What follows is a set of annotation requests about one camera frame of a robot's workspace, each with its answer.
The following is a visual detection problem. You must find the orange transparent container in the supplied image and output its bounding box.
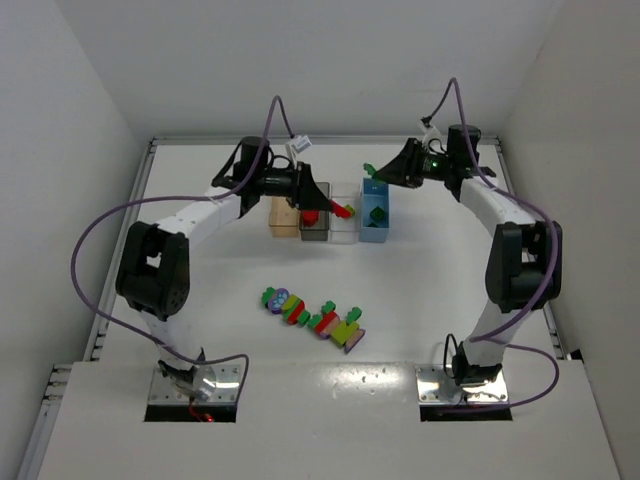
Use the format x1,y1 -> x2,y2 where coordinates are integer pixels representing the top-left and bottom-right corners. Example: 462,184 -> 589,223
268,197 -> 299,238

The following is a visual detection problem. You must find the green leaf lego piece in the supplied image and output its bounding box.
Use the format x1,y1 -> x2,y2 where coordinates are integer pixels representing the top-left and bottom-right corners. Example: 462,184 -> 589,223
363,162 -> 379,181

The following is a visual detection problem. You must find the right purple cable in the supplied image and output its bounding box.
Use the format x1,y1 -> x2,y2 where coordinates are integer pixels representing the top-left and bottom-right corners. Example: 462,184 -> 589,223
422,77 -> 561,414

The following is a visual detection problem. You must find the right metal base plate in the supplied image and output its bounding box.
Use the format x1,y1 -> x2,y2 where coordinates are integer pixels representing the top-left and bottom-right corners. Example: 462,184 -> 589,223
415,364 -> 509,407

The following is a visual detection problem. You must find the red flower lego brick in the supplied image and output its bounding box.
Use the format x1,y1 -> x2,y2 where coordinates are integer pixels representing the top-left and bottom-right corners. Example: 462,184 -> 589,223
301,210 -> 320,227

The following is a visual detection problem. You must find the clear transparent container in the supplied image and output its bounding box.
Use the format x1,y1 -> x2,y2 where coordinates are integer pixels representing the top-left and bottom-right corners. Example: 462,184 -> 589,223
329,182 -> 361,245

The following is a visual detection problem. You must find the dark green square lego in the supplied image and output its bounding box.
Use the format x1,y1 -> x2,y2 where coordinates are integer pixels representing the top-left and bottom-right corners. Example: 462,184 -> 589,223
369,206 -> 387,223

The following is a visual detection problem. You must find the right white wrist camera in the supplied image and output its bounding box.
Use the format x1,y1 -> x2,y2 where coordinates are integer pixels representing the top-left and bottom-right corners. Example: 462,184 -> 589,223
419,116 -> 441,147

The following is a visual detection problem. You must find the purple flower lego stack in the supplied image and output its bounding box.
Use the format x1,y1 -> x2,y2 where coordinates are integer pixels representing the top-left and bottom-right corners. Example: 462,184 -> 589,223
261,287 -> 290,315

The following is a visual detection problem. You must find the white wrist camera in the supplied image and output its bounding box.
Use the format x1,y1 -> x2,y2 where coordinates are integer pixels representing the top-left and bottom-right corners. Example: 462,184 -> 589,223
284,135 -> 312,159
419,116 -> 441,147

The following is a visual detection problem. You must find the metal base plate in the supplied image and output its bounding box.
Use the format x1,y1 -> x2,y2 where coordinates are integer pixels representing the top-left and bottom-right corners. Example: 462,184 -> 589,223
148,364 -> 243,407
415,364 -> 509,407

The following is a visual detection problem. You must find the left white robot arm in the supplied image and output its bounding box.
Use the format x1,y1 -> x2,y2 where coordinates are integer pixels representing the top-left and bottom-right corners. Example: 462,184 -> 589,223
115,136 -> 335,390

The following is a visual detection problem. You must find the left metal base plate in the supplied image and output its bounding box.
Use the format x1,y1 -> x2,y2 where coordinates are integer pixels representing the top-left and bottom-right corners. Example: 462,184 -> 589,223
148,364 -> 243,407

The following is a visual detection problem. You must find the red lime green lego stack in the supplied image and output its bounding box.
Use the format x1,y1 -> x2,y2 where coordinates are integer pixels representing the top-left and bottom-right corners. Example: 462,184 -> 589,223
281,295 -> 340,339

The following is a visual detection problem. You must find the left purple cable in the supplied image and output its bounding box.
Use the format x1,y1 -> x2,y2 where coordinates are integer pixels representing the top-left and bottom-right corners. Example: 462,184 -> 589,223
69,94 -> 296,401

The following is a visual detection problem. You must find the blue container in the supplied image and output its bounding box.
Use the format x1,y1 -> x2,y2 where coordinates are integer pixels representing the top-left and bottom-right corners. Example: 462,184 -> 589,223
359,178 -> 390,243

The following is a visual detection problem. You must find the purple cable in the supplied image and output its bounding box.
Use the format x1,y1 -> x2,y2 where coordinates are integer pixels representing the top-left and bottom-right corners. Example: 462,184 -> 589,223
69,94 -> 296,401
422,77 -> 561,414

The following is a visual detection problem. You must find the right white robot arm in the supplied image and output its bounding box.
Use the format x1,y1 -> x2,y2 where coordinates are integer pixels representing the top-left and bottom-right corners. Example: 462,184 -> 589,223
368,124 -> 562,385

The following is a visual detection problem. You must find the lime purple lego stack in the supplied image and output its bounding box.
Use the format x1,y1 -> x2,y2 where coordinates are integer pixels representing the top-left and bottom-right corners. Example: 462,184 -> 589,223
329,307 -> 366,354

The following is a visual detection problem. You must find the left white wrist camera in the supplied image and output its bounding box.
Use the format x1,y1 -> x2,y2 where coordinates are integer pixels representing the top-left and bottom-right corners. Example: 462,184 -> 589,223
284,135 -> 312,159

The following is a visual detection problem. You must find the aluminium frame rail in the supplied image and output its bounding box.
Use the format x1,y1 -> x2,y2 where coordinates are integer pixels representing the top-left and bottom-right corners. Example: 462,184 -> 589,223
14,132 -> 571,480

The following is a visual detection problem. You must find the dark grey transparent container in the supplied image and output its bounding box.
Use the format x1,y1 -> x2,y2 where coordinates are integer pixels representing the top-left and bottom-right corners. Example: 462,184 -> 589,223
298,182 -> 331,242

